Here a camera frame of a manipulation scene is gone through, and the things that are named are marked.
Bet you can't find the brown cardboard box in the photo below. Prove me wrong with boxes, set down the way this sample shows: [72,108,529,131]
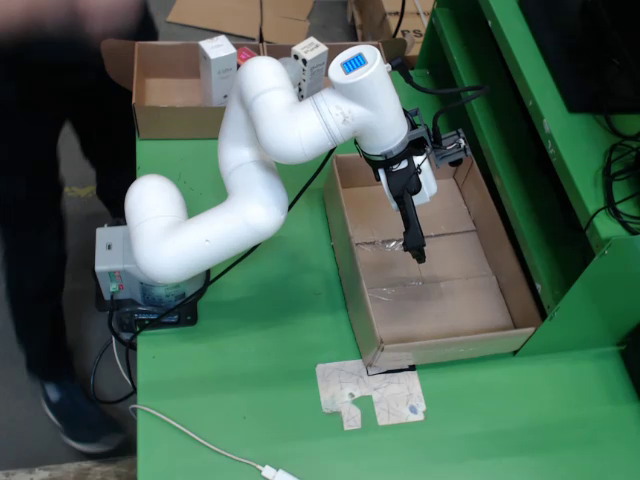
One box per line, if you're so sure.
[100,38,266,140]
[263,38,409,81]

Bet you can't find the tall white carton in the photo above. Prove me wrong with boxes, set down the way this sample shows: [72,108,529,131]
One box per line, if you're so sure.
[198,35,239,107]

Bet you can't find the black monitor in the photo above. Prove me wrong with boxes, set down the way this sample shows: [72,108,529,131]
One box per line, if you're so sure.
[519,0,640,115]

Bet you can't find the person in black clothes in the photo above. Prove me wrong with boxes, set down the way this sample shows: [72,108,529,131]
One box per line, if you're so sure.
[0,0,161,455]

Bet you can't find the grey robot base unit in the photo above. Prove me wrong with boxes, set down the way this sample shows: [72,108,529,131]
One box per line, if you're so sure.
[93,219,212,307]

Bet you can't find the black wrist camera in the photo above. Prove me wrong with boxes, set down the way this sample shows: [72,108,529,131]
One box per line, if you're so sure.
[432,128,470,169]

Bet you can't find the flat cardboard sheets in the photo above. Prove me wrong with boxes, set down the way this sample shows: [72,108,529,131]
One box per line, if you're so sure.
[166,0,316,44]

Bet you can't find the shallow cardboard tray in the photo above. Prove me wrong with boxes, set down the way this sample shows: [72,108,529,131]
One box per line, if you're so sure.
[322,144,545,371]

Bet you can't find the black monitor cable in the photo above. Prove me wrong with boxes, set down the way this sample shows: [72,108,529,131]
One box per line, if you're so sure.
[602,74,640,141]

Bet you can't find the black cable bundle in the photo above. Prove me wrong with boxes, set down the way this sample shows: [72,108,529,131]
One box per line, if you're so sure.
[582,139,640,251]

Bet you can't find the black looped cable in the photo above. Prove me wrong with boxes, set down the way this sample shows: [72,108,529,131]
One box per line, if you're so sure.
[89,339,139,406]

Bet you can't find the white usb cable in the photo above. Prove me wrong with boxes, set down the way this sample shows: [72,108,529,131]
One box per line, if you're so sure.
[128,404,301,480]

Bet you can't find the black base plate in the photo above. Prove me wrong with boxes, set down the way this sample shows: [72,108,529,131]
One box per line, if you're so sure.
[93,264,200,331]

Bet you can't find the long black cable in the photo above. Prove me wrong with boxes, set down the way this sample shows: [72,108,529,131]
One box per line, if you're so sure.
[112,147,337,351]

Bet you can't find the printed cardboard box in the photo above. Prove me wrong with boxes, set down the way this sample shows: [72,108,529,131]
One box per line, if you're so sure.
[349,0,436,44]

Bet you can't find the black wrist cable with plug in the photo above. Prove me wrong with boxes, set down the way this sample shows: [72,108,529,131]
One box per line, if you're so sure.
[387,56,490,146]

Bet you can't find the white scribbled paper sticker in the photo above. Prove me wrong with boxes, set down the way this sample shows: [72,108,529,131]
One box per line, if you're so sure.
[315,359,428,431]

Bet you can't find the cow print carton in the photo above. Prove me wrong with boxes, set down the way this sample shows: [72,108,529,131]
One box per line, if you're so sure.
[290,36,330,101]

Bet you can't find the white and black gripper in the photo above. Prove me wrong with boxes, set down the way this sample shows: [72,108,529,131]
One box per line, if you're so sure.
[372,149,439,265]

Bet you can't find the thin white wire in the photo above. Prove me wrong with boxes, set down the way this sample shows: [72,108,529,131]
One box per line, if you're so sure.
[112,334,139,396]

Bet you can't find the translucent bottle with blue label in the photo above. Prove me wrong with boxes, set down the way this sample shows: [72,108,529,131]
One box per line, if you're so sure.
[277,56,303,94]

